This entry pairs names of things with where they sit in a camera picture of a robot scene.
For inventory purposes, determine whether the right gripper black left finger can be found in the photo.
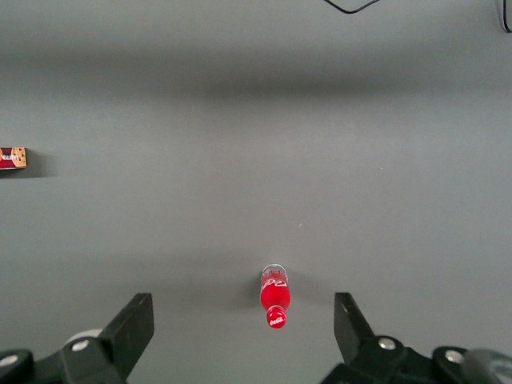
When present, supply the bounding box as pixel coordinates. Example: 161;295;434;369
0;292;155;384

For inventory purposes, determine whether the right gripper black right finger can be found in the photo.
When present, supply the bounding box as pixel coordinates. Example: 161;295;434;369
321;292;470;384

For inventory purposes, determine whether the red cookie box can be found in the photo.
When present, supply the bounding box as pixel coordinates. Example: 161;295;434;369
0;146;28;171

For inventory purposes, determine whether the red cola bottle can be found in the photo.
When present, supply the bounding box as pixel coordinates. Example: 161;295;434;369
258;263;292;330

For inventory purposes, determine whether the black looped cable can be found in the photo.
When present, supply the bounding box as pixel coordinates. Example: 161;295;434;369
322;0;382;15

